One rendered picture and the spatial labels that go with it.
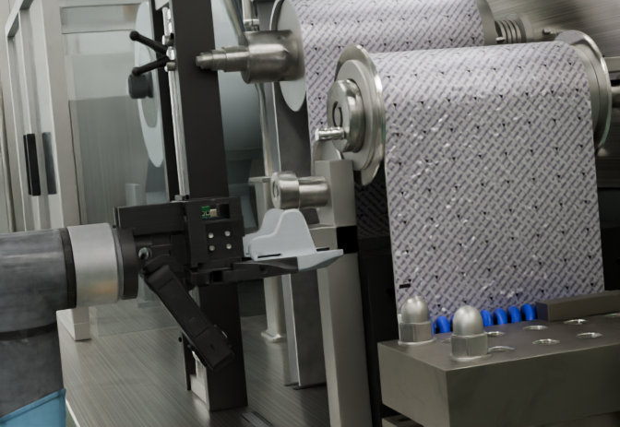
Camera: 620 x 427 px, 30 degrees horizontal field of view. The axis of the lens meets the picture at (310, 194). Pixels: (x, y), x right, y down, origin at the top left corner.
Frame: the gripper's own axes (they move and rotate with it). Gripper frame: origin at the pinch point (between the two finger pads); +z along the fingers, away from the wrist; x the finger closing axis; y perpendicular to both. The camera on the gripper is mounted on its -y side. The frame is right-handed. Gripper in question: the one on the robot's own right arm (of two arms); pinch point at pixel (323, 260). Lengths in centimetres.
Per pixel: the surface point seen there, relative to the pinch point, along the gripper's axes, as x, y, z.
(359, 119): 2.3, 13.5, 5.9
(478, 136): -0.3, 10.7, 17.6
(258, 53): 27.6, 23.3, 3.0
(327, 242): 7.2, 1.1, 3.0
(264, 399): 35.7, -20.3, 1.7
